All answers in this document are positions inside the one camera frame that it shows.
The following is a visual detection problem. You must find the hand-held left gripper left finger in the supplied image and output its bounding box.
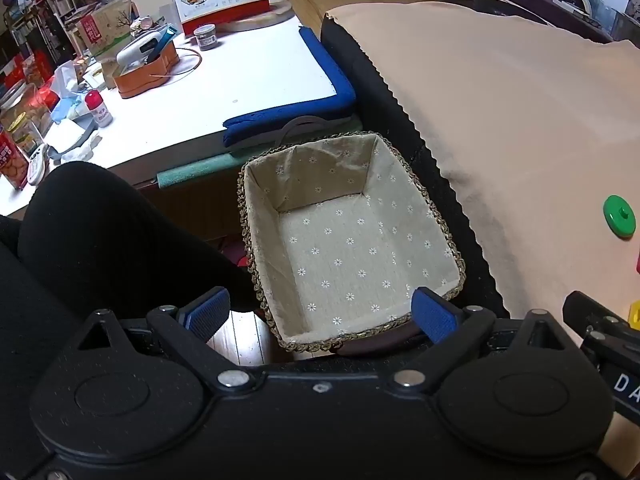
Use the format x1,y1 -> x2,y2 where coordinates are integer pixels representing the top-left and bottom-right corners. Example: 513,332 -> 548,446
70,286 -> 257,393

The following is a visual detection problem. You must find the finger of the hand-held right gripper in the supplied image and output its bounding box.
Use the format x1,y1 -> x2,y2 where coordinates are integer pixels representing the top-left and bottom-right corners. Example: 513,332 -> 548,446
562,290 -> 640,358

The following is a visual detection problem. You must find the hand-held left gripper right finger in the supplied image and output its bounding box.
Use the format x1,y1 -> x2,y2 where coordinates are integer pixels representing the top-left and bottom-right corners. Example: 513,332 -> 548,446
385,286 -> 571,393

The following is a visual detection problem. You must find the wicker basket with floral lining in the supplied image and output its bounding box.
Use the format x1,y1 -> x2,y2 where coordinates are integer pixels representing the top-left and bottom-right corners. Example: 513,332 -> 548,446
238,131 -> 467,358

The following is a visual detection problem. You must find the green round toy disc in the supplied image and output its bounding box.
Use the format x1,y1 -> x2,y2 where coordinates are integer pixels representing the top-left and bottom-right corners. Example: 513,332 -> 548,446
602,194 -> 640,239

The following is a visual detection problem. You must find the person's black trouser leg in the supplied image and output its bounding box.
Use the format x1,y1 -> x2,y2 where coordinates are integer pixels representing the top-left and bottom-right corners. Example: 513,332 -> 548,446
0,161 -> 263,480

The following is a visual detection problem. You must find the green foam mat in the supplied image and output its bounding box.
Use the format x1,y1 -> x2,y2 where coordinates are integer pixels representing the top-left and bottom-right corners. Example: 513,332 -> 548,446
156,115 -> 366,191

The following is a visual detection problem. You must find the beige cloth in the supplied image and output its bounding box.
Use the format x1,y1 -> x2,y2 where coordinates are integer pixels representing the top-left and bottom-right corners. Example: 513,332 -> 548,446
322,2 -> 640,476

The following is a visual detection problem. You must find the white remote control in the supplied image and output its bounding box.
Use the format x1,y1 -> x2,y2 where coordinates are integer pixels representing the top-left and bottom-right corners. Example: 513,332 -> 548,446
26,143 -> 51,186

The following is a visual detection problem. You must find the white bottle with red cap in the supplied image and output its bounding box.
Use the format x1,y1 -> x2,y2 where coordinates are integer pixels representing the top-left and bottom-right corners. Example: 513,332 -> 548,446
84,89 -> 113,128

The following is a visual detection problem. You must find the black padded furniture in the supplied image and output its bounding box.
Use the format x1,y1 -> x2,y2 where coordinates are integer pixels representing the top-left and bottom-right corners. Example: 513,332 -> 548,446
320,17 -> 511,318

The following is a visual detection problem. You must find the brown organizer box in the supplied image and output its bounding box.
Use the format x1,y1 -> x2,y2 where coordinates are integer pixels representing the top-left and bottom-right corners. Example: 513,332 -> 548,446
112,42 -> 181,99

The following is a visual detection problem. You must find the blue tissue pack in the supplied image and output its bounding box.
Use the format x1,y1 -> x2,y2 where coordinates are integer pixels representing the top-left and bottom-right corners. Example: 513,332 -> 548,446
50,94 -> 96,123

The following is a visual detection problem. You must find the red cookie tin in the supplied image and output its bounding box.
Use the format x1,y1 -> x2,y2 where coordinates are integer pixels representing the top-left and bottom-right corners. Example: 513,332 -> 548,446
0,127 -> 31,191

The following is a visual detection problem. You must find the blue folded cloth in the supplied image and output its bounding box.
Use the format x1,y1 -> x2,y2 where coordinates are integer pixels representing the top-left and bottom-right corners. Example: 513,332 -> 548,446
222,26 -> 357,148

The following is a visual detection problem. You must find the white handheld device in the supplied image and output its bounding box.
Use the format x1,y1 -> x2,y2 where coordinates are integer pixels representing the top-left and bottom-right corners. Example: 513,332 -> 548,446
116,27 -> 166,68

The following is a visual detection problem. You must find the small tin can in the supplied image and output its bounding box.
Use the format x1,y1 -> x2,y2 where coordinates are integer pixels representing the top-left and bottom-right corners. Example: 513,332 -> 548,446
193,24 -> 218,51

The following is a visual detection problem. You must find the round wooden board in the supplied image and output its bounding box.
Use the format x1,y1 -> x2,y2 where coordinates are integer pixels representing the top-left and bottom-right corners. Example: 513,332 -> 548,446
220,0 -> 296,33

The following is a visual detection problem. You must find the cardboard box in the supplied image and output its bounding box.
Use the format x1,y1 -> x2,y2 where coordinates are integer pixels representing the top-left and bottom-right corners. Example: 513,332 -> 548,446
75,0 -> 138,56

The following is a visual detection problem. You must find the black strap handle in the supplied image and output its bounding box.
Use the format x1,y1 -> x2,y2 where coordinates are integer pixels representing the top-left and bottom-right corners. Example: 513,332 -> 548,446
277,116 -> 326,147

